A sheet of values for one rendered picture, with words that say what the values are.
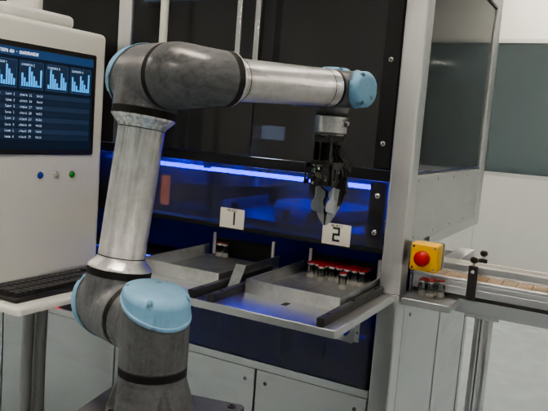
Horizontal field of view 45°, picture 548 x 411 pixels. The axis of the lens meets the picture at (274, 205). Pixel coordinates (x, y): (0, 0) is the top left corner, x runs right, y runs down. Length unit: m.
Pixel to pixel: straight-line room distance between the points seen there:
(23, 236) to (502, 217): 5.00
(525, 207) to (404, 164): 4.63
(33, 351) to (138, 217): 1.19
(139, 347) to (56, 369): 1.49
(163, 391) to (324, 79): 0.64
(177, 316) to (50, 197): 1.06
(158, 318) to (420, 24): 1.06
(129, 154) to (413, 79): 0.85
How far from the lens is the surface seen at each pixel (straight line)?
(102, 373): 2.42
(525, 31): 6.43
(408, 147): 1.76
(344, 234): 1.83
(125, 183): 1.19
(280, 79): 1.20
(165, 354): 1.10
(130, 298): 1.09
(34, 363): 2.35
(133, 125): 1.19
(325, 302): 1.59
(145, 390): 1.12
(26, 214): 2.03
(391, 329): 1.83
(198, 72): 1.10
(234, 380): 2.09
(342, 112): 1.52
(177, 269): 1.80
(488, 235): 6.42
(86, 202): 2.18
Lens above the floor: 1.30
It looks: 7 degrees down
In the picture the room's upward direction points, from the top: 4 degrees clockwise
